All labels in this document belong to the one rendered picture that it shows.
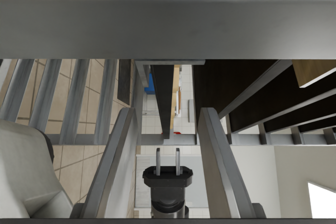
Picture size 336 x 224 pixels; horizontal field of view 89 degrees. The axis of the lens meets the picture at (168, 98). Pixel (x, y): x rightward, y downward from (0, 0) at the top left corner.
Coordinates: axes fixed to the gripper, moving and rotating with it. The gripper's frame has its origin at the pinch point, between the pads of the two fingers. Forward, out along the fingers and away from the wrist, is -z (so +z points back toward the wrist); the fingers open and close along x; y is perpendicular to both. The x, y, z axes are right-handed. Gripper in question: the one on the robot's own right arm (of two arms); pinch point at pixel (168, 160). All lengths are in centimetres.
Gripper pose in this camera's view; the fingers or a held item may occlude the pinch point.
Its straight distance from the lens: 45.5
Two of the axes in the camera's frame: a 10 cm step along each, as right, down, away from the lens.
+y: 0.0, 1.7, -9.8
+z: 0.0, 9.8, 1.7
